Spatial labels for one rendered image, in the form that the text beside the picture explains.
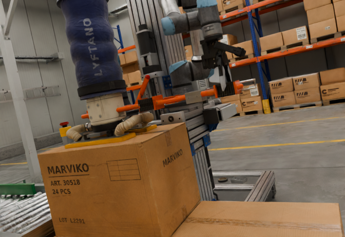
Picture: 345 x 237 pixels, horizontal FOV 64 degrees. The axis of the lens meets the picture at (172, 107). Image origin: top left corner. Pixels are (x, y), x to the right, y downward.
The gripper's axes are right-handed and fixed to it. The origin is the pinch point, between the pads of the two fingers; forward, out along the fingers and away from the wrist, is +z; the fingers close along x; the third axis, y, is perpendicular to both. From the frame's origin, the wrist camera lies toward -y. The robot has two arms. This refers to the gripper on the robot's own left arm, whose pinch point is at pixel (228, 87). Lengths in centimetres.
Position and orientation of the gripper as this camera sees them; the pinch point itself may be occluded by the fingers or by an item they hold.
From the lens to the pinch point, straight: 109.0
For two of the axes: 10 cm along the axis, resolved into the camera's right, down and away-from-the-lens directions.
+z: 2.0, 9.8, 0.5
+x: -4.4, 1.4, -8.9
